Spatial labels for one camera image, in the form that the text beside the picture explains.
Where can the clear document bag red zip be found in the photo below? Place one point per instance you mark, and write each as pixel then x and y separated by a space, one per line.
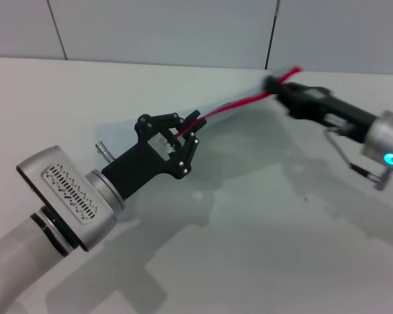
pixel 116 137

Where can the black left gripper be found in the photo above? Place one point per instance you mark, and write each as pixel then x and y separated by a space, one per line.
pixel 144 160

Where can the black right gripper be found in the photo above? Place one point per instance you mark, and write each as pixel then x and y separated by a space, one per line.
pixel 317 106

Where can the silver connector plug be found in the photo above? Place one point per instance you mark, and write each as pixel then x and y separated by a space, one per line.
pixel 103 150

